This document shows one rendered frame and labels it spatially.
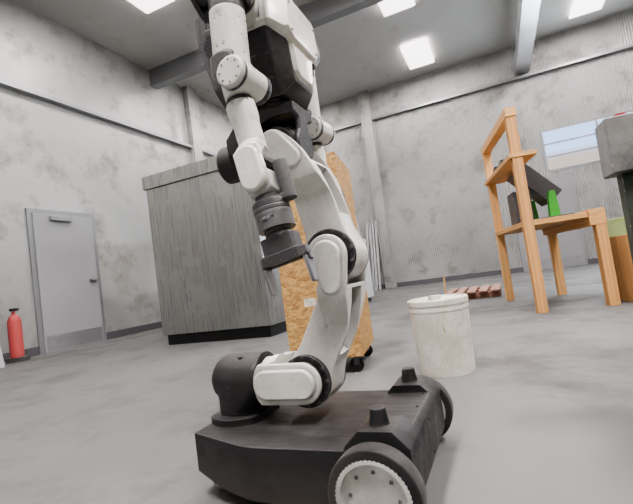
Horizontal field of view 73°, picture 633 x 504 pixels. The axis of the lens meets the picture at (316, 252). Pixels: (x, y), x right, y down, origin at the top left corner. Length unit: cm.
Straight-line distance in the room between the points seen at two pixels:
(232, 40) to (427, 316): 151
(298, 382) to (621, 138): 124
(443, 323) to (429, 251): 951
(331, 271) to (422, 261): 1058
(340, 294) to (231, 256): 372
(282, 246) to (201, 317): 415
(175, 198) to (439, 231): 783
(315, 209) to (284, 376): 46
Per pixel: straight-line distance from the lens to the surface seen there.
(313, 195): 117
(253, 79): 109
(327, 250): 109
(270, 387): 122
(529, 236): 403
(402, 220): 1176
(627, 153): 167
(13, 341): 691
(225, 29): 116
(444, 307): 212
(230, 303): 480
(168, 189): 537
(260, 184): 96
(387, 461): 94
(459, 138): 1189
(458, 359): 218
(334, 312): 113
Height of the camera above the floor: 55
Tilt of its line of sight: 3 degrees up
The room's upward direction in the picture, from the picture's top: 8 degrees counter-clockwise
